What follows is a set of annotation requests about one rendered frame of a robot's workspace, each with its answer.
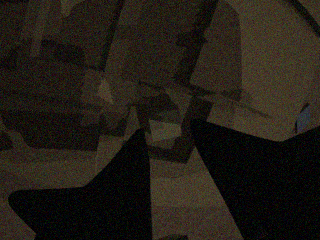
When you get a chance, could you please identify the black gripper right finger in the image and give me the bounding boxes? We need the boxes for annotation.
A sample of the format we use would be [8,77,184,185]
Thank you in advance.
[191,119,320,240]

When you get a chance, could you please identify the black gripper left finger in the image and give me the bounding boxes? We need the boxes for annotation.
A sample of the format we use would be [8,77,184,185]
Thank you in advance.
[8,129,152,240]

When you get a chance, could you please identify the tan wooden puzzle board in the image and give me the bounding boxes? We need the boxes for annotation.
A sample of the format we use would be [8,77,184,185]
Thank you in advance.
[0,0,320,208]

